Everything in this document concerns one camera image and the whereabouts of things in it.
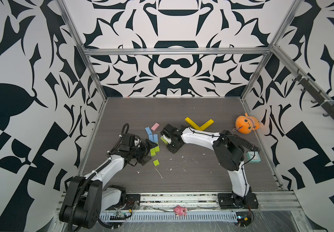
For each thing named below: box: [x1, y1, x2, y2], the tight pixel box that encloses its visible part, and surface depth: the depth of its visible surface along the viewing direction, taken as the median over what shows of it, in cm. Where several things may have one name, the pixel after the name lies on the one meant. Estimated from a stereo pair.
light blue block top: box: [144, 126, 153, 135], surface depth 102 cm
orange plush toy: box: [232, 112, 260, 135], surface depth 98 cm
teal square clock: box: [246, 151, 262, 163], surface depth 91 cm
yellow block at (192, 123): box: [184, 116, 203, 131], surface depth 106 cm
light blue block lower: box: [148, 133, 159, 143], surface depth 98 cm
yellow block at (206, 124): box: [199, 118, 215, 131], surface depth 106 cm
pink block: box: [150, 122, 160, 132], surface depth 104 cm
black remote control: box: [234, 136, 261, 153], surface depth 96 cm
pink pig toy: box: [173, 204, 188, 217], surface depth 71 cm
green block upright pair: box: [150, 145, 160, 157], surface depth 93 cm
